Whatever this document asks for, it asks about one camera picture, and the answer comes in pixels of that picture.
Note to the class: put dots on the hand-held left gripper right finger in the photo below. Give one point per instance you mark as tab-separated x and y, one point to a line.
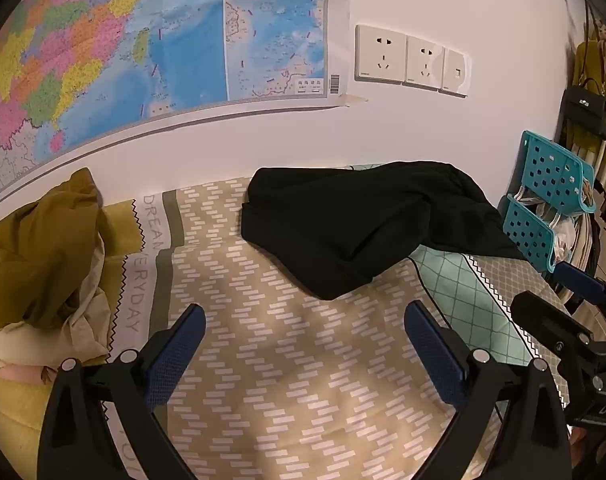
433	355

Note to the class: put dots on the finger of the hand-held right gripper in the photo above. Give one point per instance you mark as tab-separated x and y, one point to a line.
580	281
548	319

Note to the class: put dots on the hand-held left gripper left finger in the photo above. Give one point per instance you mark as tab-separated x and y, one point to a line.
180	345

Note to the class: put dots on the black garment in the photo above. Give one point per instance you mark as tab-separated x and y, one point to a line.
358	220

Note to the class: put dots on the teal plastic basket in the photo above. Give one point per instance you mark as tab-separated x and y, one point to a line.
553	170
528	232

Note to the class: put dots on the cream cloth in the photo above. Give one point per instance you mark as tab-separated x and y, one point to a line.
90	320

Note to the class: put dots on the patterned bed sheet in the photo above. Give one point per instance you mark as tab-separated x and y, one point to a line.
283	360

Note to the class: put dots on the olive yellow cloth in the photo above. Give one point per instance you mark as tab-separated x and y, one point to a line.
38	255

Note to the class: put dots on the black handbag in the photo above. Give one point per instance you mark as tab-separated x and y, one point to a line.
585	110

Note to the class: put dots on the yellow hanging garment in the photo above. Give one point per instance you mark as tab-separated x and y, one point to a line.
590	62

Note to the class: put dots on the strip of beige tape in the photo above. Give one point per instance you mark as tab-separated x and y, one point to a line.
354	100

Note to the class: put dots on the large white wall socket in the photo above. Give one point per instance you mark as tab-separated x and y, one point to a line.
381	53

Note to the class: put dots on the colourful wall map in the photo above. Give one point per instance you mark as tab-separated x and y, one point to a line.
108	35

